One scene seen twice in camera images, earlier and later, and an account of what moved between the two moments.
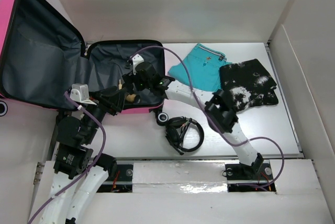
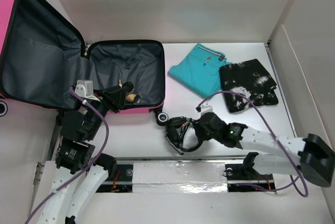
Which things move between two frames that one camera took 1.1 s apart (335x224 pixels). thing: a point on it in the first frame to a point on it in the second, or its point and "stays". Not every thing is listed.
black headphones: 176,128 stays
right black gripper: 130,78 to 199,127
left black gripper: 109,98 stays
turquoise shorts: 204,65 stays
